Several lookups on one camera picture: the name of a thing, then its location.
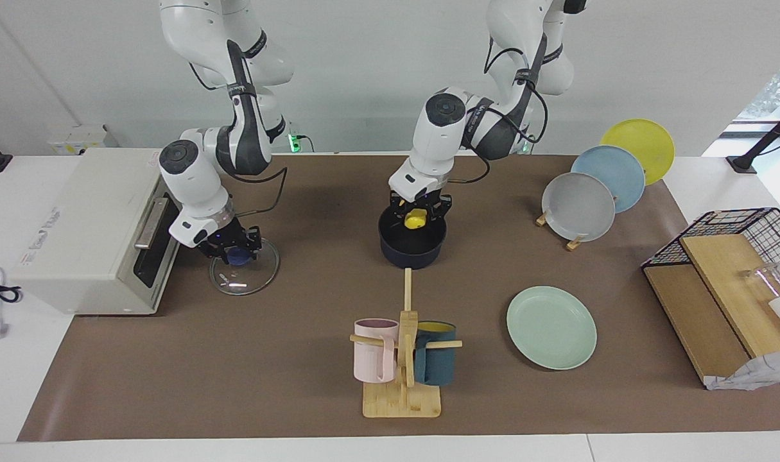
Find glass lid with blue knob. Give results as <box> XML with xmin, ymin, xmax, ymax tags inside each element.
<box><xmin>209</xmin><ymin>237</ymin><xmax>281</xmax><ymax>296</ymax></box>

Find grey plate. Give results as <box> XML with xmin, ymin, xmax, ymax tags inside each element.
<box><xmin>542</xmin><ymin>172</ymin><xmax>616</xmax><ymax>243</ymax></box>

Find wooden plate rack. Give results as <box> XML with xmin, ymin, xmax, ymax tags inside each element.
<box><xmin>535</xmin><ymin>209</ymin><xmax>587</xmax><ymax>252</ymax></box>

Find light green plate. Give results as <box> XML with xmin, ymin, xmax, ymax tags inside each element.
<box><xmin>507</xmin><ymin>286</ymin><xmax>598</xmax><ymax>371</ymax></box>

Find light blue plate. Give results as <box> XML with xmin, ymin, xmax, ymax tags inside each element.
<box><xmin>571</xmin><ymin>146</ymin><xmax>646</xmax><ymax>214</ymax></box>

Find yellow plate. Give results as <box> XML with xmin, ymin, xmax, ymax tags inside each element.
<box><xmin>600</xmin><ymin>119</ymin><xmax>675</xmax><ymax>186</ymax></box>

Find brown table mat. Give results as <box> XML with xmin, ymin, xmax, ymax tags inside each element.
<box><xmin>17</xmin><ymin>154</ymin><xmax>780</xmax><ymax>442</ymax></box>

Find pink mug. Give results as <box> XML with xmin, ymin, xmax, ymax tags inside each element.
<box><xmin>354</xmin><ymin>318</ymin><xmax>400</xmax><ymax>384</ymax></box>

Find beige toaster oven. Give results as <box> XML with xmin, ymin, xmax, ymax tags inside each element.
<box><xmin>11</xmin><ymin>148</ymin><xmax>184</xmax><ymax>316</ymax></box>

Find dark teal mug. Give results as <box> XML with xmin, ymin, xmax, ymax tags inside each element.
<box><xmin>414</xmin><ymin>321</ymin><xmax>458</xmax><ymax>386</ymax></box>

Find wooden mug tree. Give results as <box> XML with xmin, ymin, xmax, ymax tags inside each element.
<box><xmin>350</xmin><ymin>268</ymin><xmax>463</xmax><ymax>419</ymax></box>

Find brown wooden board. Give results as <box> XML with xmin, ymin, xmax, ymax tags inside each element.
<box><xmin>643</xmin><ymin>264</ymin><xmax>751</xmax><ymax>386</ymax></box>

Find wooden board stand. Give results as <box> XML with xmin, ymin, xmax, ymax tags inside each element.
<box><xmin>680</xmin><ymin>234</ymin><xmax>780</xmax><ymax>359</ymax></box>

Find clear glass cup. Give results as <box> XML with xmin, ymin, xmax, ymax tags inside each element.
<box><xmin>740</xmin><ymin>262</ymin><xmax>780</xmax><ymax>304</ymax></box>

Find black desk stand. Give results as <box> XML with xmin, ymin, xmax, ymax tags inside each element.
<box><xmin>726</xmin><ymin>103</ymin><xmax>780</xmax><ymax>175</ymax></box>

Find white marbled cloth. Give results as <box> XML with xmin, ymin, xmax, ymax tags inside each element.
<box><xmin>704</xmin><ymin>348</ymin><xmax>780</xmax><ymax>391</ymax></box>

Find black pot with blue handle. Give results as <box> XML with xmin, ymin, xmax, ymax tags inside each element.
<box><xmin>378</xmin><ymin>205</ymin><xmax>447</xmax><ymax>269</ymax></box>

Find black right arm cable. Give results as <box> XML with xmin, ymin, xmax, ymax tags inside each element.
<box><xmin>187</xmin><ymin>38</ymin><xmax>289</xmax><ymax>216</ymax></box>

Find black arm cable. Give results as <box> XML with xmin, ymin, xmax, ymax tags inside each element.
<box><xmin>460</xmin><ymin>35</ymin><xmax>552</xmax><ymax>184</ymax></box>
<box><xmin>187</xmin><ymin>38</ymin><xmax>289</xmax><ymax>216</ymax></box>

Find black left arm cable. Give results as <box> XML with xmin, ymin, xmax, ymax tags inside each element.
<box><xmin>460</xmin><ymin>35</ymin><xmax>552</xmax><ymax>184</ymax></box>

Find black wire basket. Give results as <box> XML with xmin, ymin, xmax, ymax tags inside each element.
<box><xmin>641</xmin><ymin>207</ymin><xmax>780</xmax><ymax>297</ymax></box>

